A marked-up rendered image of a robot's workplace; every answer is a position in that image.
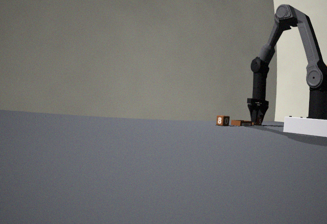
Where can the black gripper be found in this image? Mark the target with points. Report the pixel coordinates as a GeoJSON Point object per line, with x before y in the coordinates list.
{"type": "Point", "coordinates": [256, 109]}

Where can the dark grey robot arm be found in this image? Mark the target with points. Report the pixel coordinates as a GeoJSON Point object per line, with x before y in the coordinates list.
{"type": "Point", "coordinates": [316, 78]}

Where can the orange-brown digit cube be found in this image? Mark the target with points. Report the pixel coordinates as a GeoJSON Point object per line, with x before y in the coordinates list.
{"type": "Point", "coordinates": [222, 120]}
{"type": "Point", "coordinates": [258, 122]}

